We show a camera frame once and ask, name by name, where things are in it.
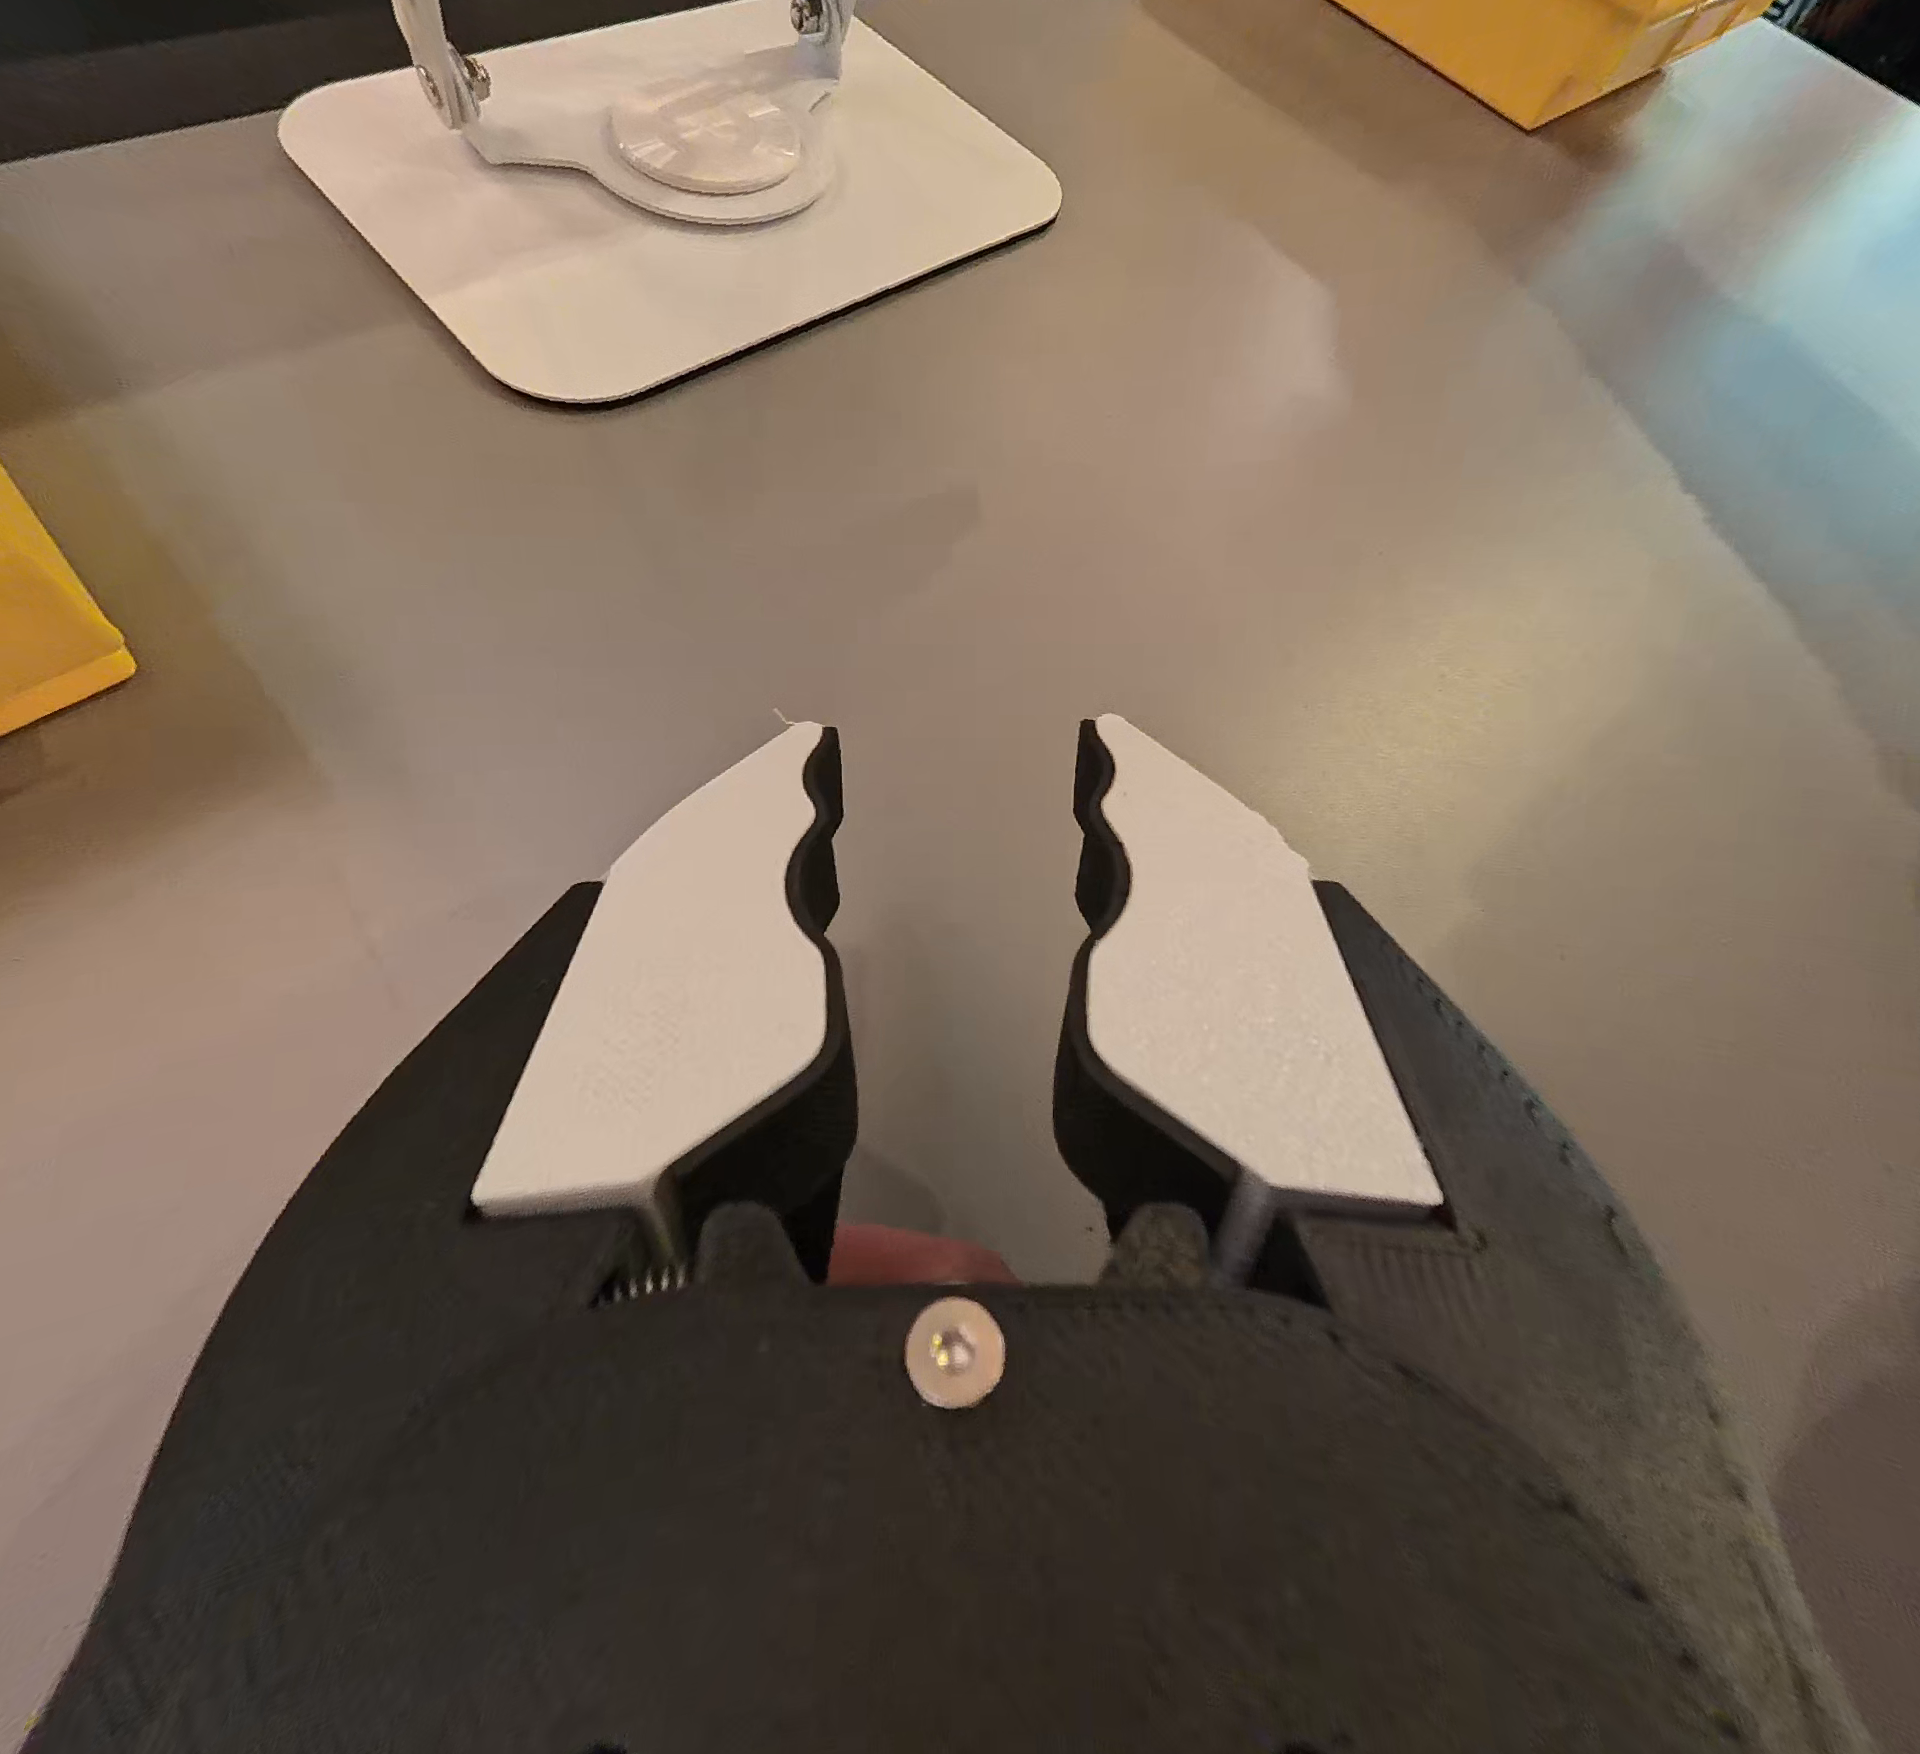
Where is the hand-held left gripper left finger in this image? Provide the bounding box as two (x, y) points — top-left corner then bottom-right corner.
(471, 721), (860, 1282)

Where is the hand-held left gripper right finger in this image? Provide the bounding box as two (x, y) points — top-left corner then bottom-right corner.
(1055, 713), (1446, 1282)

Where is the white lamp stand base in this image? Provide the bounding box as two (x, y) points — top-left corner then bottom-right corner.
(276, 0), (1064, 408)

